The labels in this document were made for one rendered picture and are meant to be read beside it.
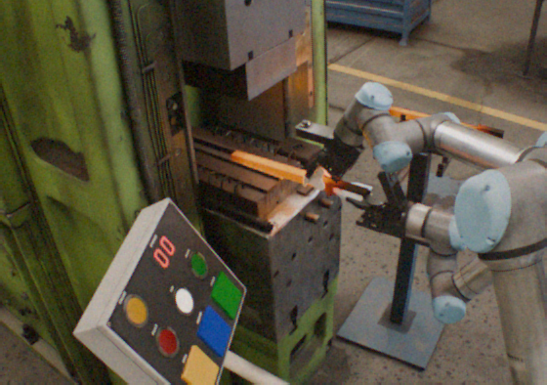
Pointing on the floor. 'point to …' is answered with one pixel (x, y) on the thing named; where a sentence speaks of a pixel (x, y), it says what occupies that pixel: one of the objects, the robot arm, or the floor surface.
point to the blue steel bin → (380, 1)
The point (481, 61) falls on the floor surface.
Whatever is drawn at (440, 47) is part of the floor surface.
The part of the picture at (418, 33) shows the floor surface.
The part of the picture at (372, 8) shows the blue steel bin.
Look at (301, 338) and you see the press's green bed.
